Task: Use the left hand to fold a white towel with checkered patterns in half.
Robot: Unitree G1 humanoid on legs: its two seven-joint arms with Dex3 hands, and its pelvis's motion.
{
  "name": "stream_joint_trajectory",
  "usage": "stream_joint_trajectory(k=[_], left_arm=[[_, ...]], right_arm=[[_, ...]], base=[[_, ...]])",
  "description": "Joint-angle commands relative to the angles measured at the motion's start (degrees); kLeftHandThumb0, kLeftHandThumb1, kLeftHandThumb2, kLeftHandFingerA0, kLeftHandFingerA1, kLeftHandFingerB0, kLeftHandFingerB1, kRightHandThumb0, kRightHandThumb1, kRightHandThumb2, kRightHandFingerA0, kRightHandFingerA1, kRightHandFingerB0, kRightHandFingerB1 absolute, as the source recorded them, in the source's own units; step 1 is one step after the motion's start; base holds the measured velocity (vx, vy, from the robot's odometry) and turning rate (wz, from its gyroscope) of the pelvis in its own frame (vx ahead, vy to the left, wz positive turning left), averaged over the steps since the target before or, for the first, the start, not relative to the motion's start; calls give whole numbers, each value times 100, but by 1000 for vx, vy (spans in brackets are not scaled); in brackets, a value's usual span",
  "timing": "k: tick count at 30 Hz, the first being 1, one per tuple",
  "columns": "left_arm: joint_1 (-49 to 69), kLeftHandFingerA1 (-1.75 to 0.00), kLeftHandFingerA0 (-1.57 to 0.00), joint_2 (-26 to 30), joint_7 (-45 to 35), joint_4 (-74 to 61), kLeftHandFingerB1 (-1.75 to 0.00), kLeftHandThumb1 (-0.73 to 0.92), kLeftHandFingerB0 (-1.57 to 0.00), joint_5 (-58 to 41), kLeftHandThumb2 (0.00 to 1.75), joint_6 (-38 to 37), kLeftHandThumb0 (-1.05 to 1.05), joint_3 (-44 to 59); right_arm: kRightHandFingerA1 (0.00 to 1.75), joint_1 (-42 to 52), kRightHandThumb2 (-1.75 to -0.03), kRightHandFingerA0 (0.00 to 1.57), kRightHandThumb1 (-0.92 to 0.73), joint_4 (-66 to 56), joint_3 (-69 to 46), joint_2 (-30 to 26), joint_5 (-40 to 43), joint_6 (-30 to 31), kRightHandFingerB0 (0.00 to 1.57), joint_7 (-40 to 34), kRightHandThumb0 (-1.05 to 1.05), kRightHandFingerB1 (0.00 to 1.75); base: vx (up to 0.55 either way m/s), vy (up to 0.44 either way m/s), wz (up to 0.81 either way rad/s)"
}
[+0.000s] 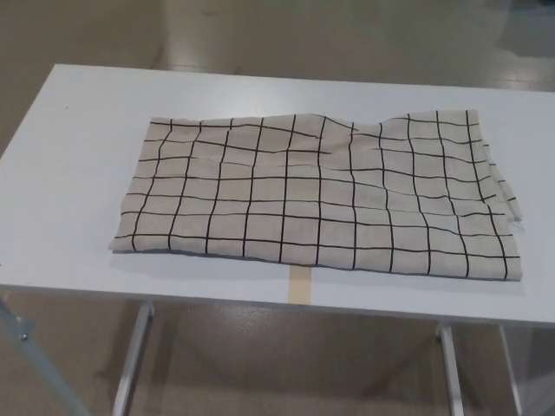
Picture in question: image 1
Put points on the white black-checkered towel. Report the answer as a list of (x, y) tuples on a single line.
[(303, 195)]

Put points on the beige tape strip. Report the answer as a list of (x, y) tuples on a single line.
[(300, 286)]

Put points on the white slanted table leg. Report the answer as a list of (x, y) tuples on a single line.
[(132, 359)]

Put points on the white thick table leg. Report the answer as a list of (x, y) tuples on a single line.
[(452, 372)]

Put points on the white thin table leg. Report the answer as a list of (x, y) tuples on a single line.
[(511, 372)]

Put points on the grey metal stand frame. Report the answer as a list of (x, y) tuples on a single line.
[(39, 364)]

